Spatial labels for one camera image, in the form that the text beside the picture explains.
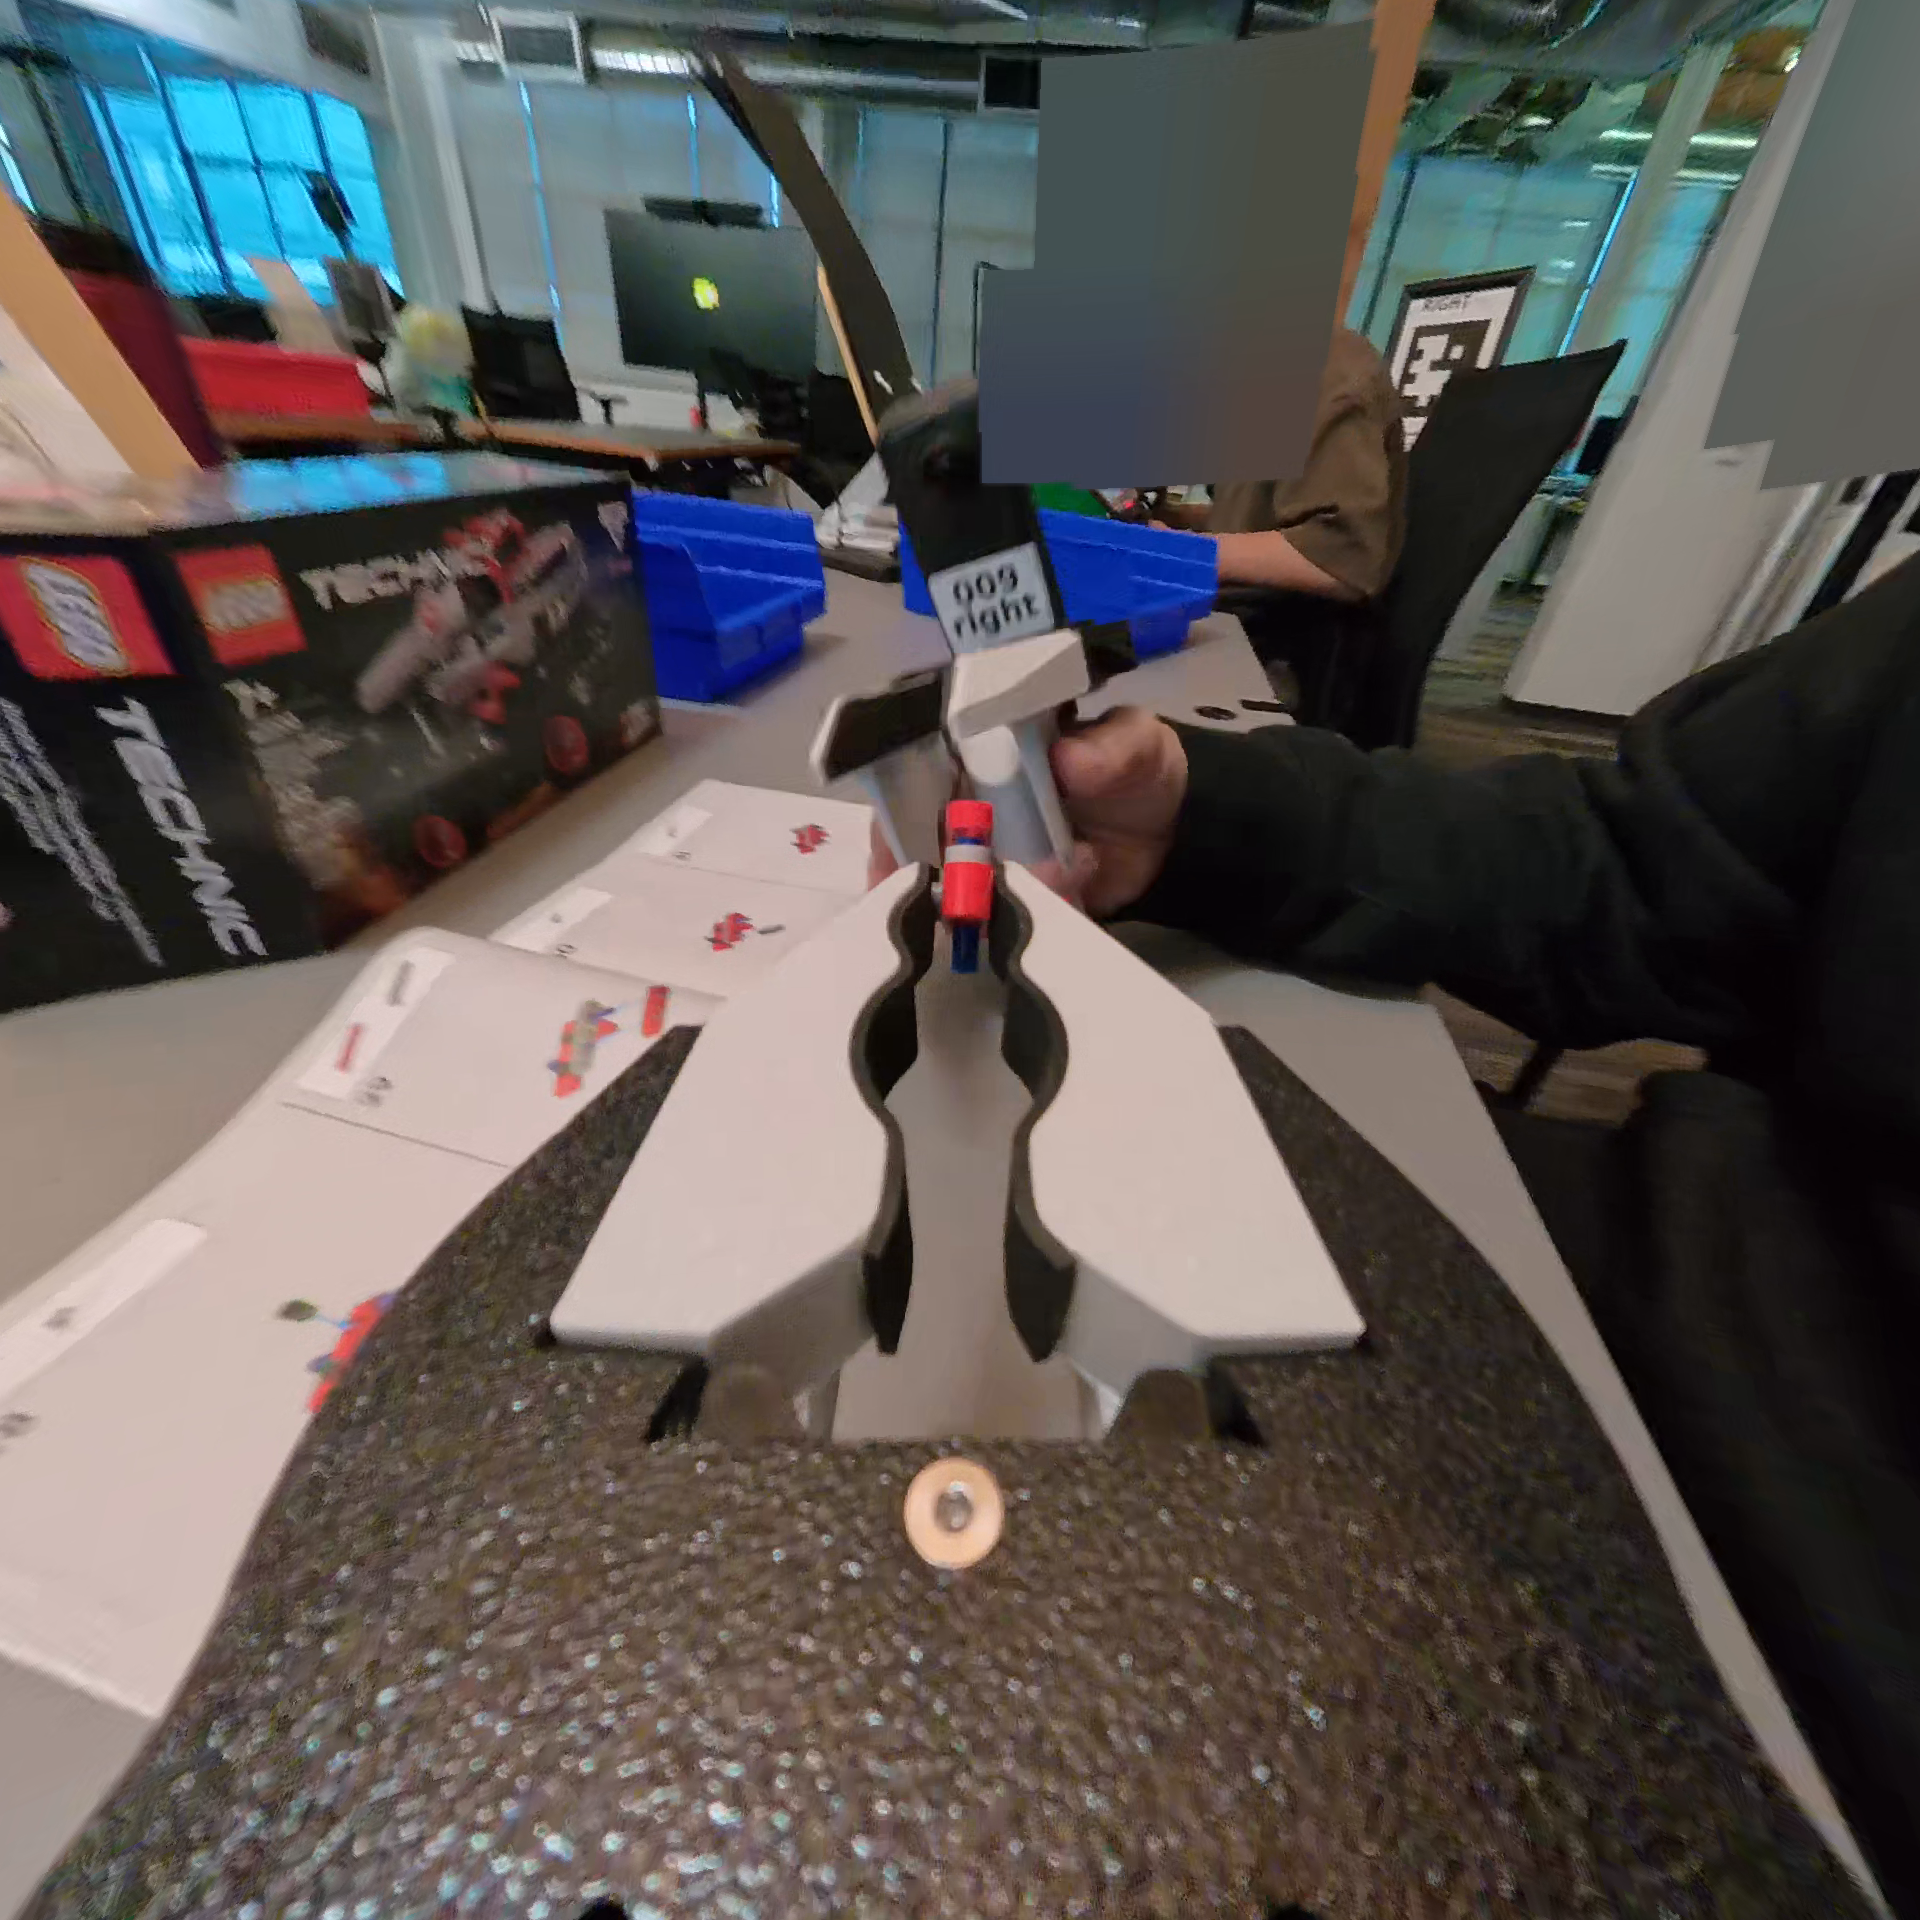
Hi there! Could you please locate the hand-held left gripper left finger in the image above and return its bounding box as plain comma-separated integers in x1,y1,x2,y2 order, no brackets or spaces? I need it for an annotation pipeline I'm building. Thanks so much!
546,863,940,1440

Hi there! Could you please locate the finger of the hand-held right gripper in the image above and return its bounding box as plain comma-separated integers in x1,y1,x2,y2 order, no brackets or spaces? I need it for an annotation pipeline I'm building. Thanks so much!
949,626,1098,872
811,672,963,876

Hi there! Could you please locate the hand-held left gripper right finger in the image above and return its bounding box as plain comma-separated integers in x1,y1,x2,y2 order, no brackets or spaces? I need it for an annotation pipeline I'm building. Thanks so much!
993,869,1370,1440

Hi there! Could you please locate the red blue toy brick assembly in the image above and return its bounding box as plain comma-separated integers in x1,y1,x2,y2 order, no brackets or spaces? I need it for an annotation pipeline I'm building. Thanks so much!
939,798,998,978

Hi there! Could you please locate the person's right forearm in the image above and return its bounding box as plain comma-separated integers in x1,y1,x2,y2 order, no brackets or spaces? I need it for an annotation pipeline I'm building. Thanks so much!
1110,561,1920,1082

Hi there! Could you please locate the grey desk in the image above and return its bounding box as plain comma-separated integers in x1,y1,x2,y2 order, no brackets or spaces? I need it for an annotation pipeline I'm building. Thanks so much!
0,561,1878,1908

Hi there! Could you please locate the person's right hand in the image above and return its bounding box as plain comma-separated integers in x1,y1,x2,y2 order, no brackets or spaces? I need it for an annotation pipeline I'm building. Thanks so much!
1047,708,1193,919

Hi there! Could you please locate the blue storage bin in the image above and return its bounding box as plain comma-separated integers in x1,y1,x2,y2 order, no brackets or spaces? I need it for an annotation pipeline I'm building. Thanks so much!
630,485,831,704
897,506,1221,661

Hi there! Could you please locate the black monitor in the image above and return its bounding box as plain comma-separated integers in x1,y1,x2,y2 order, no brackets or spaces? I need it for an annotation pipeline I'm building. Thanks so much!
603,202,824,383

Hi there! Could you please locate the black office chair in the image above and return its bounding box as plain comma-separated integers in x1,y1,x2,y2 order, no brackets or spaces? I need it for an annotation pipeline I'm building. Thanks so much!
1260,342,1630,752
456,304,584,426

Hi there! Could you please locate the black white marker sign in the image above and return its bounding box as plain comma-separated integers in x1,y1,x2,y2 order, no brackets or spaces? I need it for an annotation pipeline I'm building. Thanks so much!
1382,265,1537,444

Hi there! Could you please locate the black toy set box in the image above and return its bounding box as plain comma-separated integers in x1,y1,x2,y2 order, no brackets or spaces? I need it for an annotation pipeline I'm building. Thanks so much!
0,455,663,1014

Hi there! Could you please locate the person's torso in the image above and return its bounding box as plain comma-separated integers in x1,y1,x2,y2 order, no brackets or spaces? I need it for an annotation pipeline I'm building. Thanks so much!
1485,1034,1920,1920

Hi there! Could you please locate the white instruction booklet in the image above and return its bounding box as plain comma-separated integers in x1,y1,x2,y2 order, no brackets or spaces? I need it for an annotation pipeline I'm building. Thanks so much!
0,776,880,1720

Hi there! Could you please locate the red storage bin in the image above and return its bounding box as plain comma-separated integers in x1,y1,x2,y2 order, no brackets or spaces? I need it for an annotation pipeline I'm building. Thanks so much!
180,336,374,422

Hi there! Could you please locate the dark red cylinder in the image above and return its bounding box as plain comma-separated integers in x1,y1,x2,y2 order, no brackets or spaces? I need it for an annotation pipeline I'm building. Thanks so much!
61,265,220,468

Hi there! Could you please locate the wooden board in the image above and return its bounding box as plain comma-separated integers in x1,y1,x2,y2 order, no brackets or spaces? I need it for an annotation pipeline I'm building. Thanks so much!
0,186,205,481

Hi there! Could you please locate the black curved strap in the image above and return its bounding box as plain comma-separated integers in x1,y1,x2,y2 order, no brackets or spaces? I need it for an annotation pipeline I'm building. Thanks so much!
704,51,925,438

